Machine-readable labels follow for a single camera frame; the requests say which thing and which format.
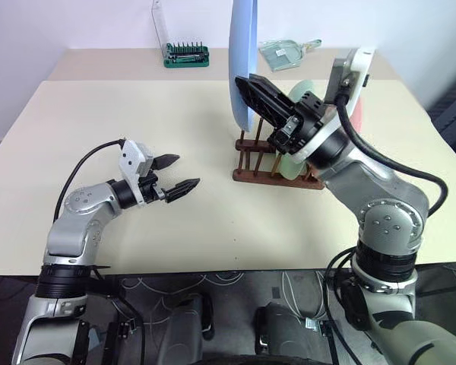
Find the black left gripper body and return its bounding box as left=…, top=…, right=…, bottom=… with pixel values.
left=138, top=170, right=168, bottom=205

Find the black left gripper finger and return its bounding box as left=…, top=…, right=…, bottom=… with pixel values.
left=151, top=154, right=181, bottom=172
left=163, top=177, right=201, bottom=205

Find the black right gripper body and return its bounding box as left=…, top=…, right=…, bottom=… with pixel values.
left=268, top=92, right=326, bottom=155

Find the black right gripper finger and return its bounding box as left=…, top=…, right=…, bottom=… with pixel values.
left=234, top=77, right=290, bottom=130
left=250, top=75, right=296, bottom=112

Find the green plate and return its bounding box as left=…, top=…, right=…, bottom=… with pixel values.
left=277, top=79, right=316, bottom=179

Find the pink plate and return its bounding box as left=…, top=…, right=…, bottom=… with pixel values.
left=349, top=94, right=366, bottom=135

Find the blue plate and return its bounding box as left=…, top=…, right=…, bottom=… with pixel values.
left=227, top=0, right=258, bottom=132

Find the brown wooden plate rack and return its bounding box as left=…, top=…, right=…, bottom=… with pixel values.
left=232, top=117, right=326, bottom=191

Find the clear greenish plastic scoop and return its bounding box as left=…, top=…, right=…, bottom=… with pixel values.
left=258, top=37, right=322, bottom=73

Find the cream table cover sheet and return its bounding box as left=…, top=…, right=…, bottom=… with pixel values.
left=0, top=79, right=456, bottom=275

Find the green screwdriver bit case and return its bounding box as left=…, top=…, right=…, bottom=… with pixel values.
left=150, top=0, right=213, bottom=69

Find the dark grey rounded shape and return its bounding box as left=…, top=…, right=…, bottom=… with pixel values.
left=151, top=294, right=216, bottom=365
left=253, top=303, right=312, bottom=365

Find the black ribbed object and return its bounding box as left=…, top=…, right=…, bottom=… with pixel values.
left=426, top=64, right=456, bottom=153

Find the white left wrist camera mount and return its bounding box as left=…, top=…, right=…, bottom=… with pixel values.
left=117, top=139, right=155, bottom=206

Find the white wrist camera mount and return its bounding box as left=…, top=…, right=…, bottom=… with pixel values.
left=287, top=47, right=375, bottom=160
left=117, top=139, right=155, bottom=206

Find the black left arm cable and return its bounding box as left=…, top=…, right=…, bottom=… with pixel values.
left=52, top=138, right=125, bottom=224

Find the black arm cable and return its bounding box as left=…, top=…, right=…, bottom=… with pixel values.
left=336, top=90, right=450, bottom=220
left=52, top=138, right=125, bottom=224

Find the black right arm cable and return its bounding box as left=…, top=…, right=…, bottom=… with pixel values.
left=336, top=90, right=450, bottom=220

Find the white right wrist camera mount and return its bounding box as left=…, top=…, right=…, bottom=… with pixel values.
left=287, top=47, right=375, bottom=160

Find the white floor cable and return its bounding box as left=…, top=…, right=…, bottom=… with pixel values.
left=280, top=270, right=330, bottom=319

